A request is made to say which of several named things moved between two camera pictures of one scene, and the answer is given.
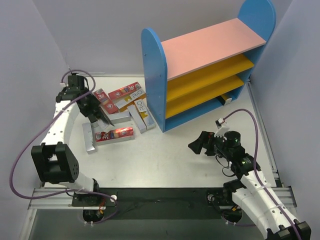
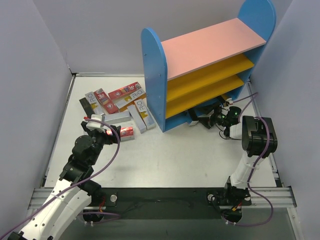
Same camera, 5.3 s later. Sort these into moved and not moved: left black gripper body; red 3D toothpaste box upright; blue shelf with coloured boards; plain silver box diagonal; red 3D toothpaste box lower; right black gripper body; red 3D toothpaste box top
Moved: left black gripper body; right black gripper body
Not moved: plain silver box diagonal; red 3D toothpaste box lower; blue shelf with coloured boards; red 3D toothpaste box top; red 3D toothpaste box upright
